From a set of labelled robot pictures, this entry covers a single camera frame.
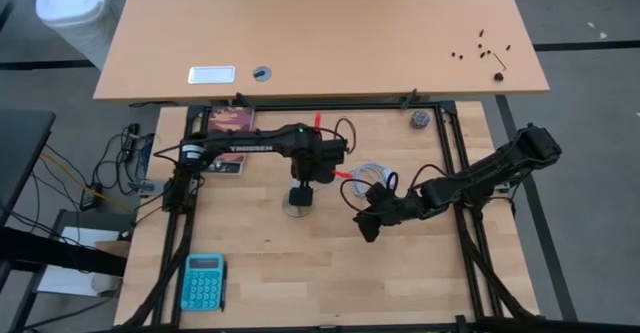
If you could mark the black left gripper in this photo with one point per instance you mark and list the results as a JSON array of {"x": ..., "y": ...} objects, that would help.
[{"x": 312, "y": 173}]

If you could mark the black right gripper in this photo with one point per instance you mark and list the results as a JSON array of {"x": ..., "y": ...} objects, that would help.
[{"x": 385, "y": 203}]

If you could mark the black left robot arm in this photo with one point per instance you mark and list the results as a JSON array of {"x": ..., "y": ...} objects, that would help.
[{"x": 250, "y": 143}]

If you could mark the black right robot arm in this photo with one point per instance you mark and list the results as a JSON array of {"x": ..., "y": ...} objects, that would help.
[{"x": 480, "y": 178}]

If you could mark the red tape tag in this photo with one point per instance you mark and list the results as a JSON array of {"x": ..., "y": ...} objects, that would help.
[
  {"x": 317, "y": 121},
  {"x": 342, "y": 174}
]

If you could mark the landscape picture book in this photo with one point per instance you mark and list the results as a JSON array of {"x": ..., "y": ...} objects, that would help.
[{"x": 230, "y": 120}]

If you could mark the black desk clamp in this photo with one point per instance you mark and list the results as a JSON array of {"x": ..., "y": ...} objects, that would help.
[
  {"x": 409, "y": 99},
  {"x": 245, "y": 100}
]

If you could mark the purple white patterned ball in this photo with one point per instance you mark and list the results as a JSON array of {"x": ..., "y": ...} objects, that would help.
[{"x": 420, "y": 119}]

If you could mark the beige wooden desk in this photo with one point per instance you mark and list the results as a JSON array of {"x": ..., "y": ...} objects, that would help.
[{"x": 320, "y": 28}]

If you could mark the black pen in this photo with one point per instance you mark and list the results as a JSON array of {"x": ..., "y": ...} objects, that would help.
[{"x": 223, "y": 288}]

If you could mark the teal desk calculator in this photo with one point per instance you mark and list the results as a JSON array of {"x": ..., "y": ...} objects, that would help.
[{"x": 202, "y": 283}]

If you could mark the black power strip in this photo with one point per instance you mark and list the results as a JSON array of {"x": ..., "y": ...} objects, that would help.
[{"x": 133, "y": 140}]

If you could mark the small black knob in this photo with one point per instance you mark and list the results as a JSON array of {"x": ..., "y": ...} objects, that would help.
[{"x": 498, "y": 76}]

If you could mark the black hex key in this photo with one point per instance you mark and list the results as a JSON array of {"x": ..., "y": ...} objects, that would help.
[{"x": 499, "y": 60}]

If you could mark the black power adapter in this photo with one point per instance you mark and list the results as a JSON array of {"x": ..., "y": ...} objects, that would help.
[{"x": 91, "y": 198}]

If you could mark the white paper sheet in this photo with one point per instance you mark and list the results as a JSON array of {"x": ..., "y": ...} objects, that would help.
[{"x": 70, "y": 280}]

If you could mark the black support beam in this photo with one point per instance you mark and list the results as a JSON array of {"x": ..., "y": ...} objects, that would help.
[{"x": 50, "y": 253}]

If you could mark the black side table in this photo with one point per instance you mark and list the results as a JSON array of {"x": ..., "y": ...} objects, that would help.
[{"x": 20, "y": 148}]

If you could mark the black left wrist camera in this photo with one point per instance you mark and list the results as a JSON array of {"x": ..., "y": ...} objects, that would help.
[{"x": 301, "y": 195}]

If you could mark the black aluminium table frame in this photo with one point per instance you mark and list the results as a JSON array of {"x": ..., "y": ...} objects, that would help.
[{"x": 375, "y": 106}]

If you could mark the grey metal bracket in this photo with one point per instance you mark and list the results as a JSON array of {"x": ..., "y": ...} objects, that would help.
[{"x": 147, "y": 188}]

